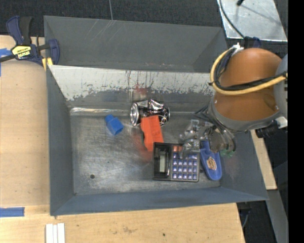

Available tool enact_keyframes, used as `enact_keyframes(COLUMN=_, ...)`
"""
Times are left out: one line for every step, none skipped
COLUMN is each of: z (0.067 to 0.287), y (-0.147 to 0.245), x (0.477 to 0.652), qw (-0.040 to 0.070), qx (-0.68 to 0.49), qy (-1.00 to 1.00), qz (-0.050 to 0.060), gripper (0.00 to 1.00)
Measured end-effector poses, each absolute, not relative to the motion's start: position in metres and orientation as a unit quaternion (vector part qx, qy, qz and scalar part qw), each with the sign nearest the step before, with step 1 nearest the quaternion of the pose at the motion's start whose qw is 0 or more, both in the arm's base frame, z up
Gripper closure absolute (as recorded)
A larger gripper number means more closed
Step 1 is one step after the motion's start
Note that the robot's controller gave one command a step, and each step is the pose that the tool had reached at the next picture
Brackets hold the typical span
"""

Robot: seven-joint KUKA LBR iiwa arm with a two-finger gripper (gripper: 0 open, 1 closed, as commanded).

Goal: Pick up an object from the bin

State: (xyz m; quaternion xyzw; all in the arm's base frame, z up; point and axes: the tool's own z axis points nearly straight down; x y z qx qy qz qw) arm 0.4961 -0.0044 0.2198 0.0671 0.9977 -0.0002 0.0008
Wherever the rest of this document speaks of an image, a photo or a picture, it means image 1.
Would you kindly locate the blue plastic cap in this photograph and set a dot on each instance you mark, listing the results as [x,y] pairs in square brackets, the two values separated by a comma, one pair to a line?
[114,125]

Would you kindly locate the grey metal bin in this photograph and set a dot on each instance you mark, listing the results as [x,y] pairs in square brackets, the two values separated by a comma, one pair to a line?
[111,156]

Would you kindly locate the black cylinder on white bracket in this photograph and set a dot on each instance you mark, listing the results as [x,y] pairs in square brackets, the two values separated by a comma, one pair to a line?
[268,130]

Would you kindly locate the black calculator with blue keys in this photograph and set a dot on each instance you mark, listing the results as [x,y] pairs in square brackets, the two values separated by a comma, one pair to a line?
[164,164]

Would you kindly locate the crushed silver can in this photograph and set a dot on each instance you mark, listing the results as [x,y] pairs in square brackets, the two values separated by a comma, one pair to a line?
[152,109]

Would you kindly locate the orange block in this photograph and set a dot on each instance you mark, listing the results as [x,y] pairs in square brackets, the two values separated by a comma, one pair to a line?
[152,133]

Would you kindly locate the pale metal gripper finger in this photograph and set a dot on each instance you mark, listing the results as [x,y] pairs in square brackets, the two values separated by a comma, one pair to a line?
[186,137]
[190,149]

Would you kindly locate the blue oval thing with print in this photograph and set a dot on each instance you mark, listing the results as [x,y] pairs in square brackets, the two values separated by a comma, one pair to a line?
[212,164]

